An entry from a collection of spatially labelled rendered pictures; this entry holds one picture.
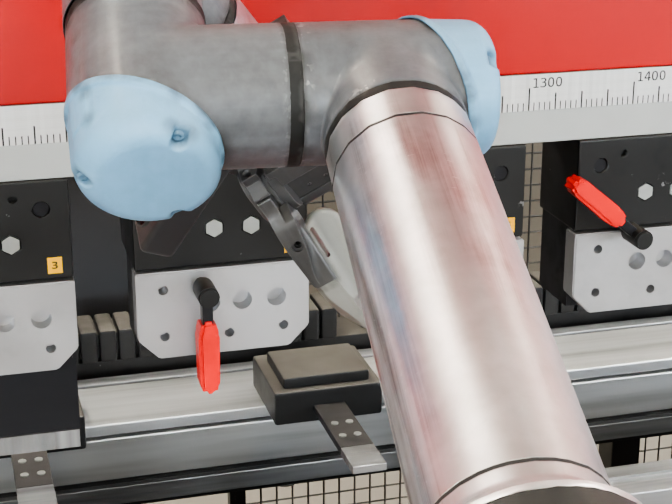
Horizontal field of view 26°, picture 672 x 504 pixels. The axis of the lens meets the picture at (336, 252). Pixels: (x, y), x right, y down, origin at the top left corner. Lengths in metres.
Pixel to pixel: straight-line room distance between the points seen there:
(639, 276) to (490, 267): 0.78
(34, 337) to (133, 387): 0.45
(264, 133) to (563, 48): 0.60
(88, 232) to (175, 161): 1.08
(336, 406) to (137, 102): 0.90
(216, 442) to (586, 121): 0.57
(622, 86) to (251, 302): 0.38
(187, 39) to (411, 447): 0.27
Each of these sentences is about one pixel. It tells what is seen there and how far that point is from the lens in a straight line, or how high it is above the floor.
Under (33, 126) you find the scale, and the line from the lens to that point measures 1.19.
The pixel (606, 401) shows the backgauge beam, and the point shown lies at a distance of 1.76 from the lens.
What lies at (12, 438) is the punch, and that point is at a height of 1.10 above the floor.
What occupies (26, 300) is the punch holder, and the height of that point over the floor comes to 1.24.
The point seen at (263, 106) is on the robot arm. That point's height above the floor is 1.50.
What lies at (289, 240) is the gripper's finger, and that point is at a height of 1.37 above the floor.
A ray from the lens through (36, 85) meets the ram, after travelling 1.18.
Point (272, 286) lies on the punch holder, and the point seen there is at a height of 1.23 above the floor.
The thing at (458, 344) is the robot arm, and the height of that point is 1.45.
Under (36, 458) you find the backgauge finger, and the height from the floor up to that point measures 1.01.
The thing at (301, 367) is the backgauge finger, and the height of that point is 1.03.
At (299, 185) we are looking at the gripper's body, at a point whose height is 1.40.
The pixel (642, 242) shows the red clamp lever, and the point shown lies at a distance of 1.32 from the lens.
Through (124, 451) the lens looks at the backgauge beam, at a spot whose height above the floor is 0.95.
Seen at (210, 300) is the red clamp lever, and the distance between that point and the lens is 1.20.
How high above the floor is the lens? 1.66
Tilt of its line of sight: 19 degrees down
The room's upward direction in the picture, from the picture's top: straight up
